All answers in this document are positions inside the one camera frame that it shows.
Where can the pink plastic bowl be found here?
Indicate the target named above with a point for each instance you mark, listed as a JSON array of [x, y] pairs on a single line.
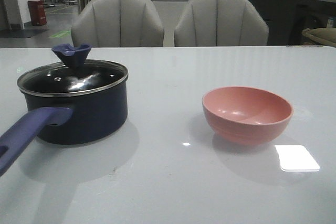
[[246, 115]]

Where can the glass pot lid blue knob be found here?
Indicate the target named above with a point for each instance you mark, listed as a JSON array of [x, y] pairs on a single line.
[[74, 75]]

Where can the right grey upholstered chair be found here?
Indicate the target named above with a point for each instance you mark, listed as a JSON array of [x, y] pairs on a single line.
[[210, 23]]

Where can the grey upholstered chair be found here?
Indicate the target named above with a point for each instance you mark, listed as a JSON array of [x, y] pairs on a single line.
[[210, 23], [118, 23]]

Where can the left grey upholstered chair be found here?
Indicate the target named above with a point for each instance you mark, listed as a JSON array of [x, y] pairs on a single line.
[[118, 23]]

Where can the dark blue saucepan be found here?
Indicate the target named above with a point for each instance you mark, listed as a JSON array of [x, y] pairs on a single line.
[[65, 121]]

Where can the coloured sticker strip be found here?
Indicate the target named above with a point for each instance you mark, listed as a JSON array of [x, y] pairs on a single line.
[[305, 46]]

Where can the dark counter with white top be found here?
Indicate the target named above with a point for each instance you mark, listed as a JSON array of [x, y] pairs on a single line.
[[275, 3]]

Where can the red waste bin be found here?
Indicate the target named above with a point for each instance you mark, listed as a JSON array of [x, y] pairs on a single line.
[[37, 12]]

